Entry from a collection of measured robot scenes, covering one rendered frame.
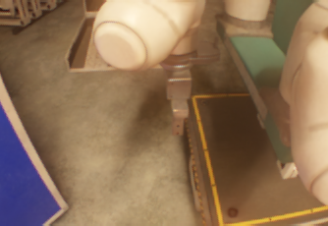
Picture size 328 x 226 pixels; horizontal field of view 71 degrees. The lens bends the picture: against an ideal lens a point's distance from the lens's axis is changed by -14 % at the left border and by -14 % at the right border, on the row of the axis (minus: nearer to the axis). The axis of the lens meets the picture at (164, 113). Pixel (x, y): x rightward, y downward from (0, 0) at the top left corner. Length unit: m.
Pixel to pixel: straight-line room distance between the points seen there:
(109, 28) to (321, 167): 0.28
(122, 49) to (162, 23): 0.05
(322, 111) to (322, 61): 0.06
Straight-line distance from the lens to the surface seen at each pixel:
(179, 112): 0.53
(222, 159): 1.01
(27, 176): 0.88
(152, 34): 0.29
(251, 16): 0.91
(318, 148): 0.31
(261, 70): 0.76
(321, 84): 0.31
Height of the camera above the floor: 1.11
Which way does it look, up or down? 43 degrees down
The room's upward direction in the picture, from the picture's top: straight up
